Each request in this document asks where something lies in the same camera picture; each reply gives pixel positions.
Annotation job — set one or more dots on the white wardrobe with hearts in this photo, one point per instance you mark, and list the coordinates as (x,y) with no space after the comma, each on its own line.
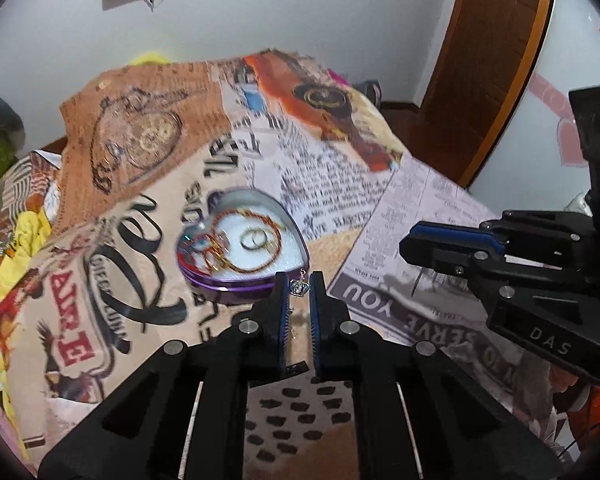
(537,163)

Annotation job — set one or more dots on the dark backpack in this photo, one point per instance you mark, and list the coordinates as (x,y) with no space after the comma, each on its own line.
(371,89)

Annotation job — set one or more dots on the purple heart tin box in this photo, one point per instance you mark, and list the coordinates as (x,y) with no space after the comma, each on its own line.
(214,264)

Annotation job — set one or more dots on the small silver earring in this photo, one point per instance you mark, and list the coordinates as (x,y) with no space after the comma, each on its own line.
(300,285)

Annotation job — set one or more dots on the right hand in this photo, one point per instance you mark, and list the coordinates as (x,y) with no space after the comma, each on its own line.
(569,392)

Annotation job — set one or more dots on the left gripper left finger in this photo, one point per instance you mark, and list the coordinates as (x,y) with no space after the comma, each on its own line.
(256,345)

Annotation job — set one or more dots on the yellow cloth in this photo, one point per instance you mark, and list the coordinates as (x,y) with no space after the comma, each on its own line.
(17,277)

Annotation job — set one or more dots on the yellow ring object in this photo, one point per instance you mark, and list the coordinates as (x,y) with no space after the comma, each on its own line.
(150,58)

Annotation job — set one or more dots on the striped patchwork blanket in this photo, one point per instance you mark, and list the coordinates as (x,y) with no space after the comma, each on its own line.
(22,188)

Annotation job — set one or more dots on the newspaper print bed cover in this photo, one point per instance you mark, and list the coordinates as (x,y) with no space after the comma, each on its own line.
(108,373)

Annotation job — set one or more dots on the brown wooden door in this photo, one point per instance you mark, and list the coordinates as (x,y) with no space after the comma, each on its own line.
(485,62)

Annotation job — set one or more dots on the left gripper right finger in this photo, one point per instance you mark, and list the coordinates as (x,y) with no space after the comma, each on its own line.
(339,344)

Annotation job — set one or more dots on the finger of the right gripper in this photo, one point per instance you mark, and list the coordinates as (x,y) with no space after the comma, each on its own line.
(462,236)
(449,257)

